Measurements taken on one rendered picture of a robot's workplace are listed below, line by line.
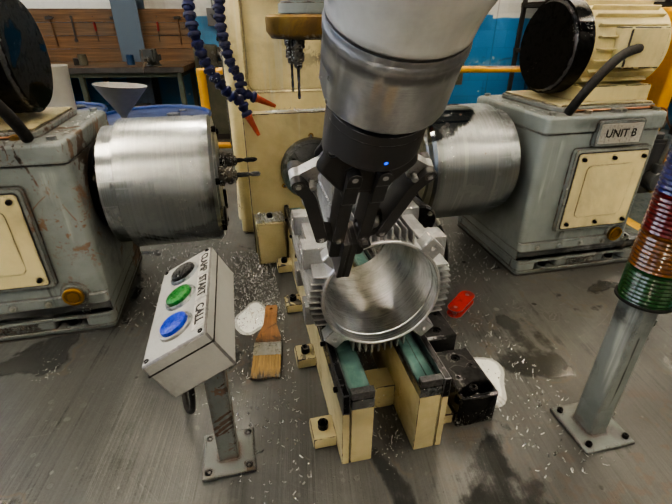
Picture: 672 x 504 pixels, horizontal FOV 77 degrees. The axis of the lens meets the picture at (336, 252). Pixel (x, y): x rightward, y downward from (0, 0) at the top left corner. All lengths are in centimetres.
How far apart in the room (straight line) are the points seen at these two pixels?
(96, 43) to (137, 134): 540
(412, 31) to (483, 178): 71
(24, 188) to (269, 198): 48
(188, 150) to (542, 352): 73
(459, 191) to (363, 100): 67
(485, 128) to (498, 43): 559
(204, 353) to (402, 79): 29
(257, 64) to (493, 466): 93
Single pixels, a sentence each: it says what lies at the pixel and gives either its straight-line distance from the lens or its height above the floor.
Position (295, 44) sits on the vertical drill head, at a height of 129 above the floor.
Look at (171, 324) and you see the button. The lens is 44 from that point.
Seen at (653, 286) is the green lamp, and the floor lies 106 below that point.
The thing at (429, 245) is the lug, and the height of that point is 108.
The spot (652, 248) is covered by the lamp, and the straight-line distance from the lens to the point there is 59.
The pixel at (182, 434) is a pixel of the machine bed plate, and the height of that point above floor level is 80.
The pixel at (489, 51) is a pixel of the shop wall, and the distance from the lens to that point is 649.
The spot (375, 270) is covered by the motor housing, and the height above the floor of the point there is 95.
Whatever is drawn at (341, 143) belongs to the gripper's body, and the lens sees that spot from 31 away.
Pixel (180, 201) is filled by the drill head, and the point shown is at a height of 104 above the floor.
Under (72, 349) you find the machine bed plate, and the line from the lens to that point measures 93.
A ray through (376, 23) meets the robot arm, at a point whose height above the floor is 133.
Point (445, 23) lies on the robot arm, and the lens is 24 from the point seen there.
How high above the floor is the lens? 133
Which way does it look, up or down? 29 degrees down
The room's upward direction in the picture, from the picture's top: straight up
